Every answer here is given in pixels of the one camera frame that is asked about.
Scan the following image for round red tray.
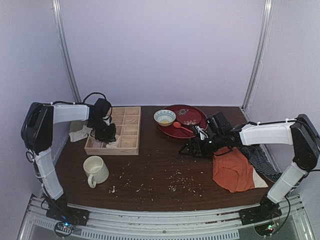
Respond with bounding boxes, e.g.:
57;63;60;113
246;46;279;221
158;104;208;139

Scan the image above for striped dark underwear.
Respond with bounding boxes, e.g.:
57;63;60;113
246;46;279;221
238;145;282;183

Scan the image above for wooden compartment tray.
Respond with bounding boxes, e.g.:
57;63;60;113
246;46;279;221
84;106;141;156

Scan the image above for white ceramic mug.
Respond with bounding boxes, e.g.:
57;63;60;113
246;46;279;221
83;156;110;189

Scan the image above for red plastic spoon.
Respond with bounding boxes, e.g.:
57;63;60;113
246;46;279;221
173;121;194;134

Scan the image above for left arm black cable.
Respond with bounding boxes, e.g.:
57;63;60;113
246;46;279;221
24;91;108;166

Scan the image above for aluminium frame post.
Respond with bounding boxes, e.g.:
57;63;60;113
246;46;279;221
51;0;82;102
241;0;274;114

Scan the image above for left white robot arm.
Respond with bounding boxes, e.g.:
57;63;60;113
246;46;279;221
21;98;116;201

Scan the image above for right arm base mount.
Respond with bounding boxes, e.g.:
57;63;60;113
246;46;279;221
238;196;282;225

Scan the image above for blue patterned bowl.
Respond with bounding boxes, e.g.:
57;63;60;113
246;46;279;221
153;109;176;127

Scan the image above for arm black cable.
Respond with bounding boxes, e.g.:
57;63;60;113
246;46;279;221
212;118;320;173
24;91;108;166

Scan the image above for right aluminium frame post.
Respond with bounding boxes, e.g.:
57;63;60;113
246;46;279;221
241;0;274;114

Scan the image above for beige underwear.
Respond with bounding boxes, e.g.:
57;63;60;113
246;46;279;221
105;134;121;149

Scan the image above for red floral small plate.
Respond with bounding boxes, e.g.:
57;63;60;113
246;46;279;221
176;107;202;126

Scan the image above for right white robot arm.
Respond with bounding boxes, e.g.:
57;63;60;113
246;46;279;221
179;112;320;204

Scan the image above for orange underwear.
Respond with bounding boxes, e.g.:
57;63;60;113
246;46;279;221
213;147;268;193

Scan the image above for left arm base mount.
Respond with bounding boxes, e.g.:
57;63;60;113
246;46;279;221
46;195;90;226

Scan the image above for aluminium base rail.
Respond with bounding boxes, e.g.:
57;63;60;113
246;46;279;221
17;195;315;240

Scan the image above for left aluminium frame post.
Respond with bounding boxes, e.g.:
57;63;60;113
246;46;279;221
51;0;82;102

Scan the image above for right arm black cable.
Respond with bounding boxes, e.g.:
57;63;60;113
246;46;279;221
212;118;320;173

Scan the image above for olive cloth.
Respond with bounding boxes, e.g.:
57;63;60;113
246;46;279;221
69;121;92;143

